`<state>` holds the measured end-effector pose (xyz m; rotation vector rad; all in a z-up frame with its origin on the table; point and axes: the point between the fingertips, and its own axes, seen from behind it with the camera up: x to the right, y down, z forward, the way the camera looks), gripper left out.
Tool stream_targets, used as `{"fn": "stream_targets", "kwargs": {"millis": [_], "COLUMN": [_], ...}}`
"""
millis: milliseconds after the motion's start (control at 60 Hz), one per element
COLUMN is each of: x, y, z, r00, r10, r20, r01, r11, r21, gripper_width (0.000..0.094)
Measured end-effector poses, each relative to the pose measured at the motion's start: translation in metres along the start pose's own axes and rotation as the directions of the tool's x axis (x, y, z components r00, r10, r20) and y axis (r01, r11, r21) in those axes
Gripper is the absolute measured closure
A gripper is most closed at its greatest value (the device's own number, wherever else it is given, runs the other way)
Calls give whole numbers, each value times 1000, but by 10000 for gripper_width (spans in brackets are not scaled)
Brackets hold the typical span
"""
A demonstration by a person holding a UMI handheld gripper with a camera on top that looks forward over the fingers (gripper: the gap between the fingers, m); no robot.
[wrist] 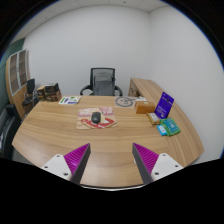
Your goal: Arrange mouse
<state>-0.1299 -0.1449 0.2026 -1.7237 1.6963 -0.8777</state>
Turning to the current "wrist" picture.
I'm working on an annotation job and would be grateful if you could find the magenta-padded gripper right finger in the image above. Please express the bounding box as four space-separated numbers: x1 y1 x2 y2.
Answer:
131 142 184 186

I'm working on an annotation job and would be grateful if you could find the small blue box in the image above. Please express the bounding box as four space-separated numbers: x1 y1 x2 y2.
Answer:
156 124 168 137

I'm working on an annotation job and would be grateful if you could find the orange-brown cardboard box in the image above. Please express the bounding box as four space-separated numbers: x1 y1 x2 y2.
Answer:
133 100 157 115

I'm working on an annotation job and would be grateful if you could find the tan long box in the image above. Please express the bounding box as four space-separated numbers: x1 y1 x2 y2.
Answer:
146 112 161 126

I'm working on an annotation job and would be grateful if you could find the black computer mouse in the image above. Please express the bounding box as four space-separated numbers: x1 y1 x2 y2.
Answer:
91 111 102 125

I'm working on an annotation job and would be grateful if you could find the black mesh office chair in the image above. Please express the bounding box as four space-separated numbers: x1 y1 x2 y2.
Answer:
79 67 124 97

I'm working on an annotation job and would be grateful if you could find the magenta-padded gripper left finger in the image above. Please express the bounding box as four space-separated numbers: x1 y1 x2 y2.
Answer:
40 143 92 186

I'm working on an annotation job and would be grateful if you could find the grey backpack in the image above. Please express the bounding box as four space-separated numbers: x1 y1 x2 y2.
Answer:
93 72 117 97

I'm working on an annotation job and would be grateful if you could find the wooden side desk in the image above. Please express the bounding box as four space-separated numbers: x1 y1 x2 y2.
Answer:
128 77 181 111

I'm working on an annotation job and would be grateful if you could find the black carton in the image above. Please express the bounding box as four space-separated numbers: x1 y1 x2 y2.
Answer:
44 82 60 94

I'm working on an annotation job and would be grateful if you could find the wooden shelf unit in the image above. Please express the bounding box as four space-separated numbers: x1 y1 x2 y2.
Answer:
5 48 32 119

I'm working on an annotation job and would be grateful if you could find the dog print mouse pad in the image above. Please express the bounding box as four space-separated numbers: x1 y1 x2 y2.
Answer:
76 106 118 130

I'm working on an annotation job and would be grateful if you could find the purple product card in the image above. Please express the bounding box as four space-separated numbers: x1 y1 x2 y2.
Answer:
153 91 175 120

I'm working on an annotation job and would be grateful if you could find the black padded chair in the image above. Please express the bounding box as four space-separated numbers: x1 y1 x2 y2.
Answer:
0 103 22 158

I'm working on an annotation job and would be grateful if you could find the green flat box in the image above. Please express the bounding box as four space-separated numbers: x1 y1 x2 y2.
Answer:
159 118 181 137

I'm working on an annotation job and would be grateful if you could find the white leaflet with green print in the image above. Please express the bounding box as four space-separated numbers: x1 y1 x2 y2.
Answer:
58 95 82 105

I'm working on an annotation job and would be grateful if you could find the dark brown carton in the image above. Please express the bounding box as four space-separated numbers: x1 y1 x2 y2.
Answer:
36 85 46 100

